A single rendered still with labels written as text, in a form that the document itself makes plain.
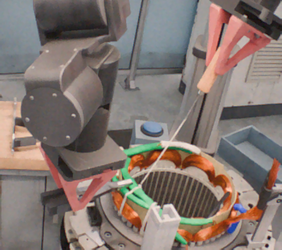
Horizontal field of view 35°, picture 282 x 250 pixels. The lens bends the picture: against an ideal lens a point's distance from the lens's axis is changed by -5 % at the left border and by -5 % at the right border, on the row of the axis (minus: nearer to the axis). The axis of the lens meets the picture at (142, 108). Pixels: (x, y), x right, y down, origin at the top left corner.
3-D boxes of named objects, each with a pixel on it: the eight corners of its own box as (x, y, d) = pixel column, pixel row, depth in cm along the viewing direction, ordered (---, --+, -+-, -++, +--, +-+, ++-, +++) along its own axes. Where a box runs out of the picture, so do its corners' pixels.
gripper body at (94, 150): (73, 185, 46) (81, 125, 42) (34, 130, 53) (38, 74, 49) (126, 170, 50) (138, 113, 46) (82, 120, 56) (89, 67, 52)
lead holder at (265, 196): (258, 211, 56) (267, 191, 54) (243, 190, 59) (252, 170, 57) (282, 208, 57) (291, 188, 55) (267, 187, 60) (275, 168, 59)
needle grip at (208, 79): (202, 91, 57) (225, 50, 55) (194, 85, 58) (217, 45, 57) (209, 94, 58) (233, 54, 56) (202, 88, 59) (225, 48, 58)
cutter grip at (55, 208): (48, 217, 52) (49, 207, 51) (46, 212, 53) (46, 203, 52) (78, 209, 54) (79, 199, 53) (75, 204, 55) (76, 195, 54)
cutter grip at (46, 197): (41, 206, 53) (42, 196, 53) (39, 201, 54) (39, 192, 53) (71, 198, 56) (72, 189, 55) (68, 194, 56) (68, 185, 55)
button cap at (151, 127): (162, 136, 96) (163, 131, 95) (143, 133, 95) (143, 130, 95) (160, 125, 99) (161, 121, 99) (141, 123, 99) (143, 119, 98)
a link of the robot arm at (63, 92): (126, -25, 42) (45, -17, 45) (82, 7, 32) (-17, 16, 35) (141, 89, 48) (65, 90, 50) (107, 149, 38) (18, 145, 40)
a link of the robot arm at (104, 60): (129, 38, 46) (77, 25, 47) (108, 64, 41) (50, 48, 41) (118, 97, 50) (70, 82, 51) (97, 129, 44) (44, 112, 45)
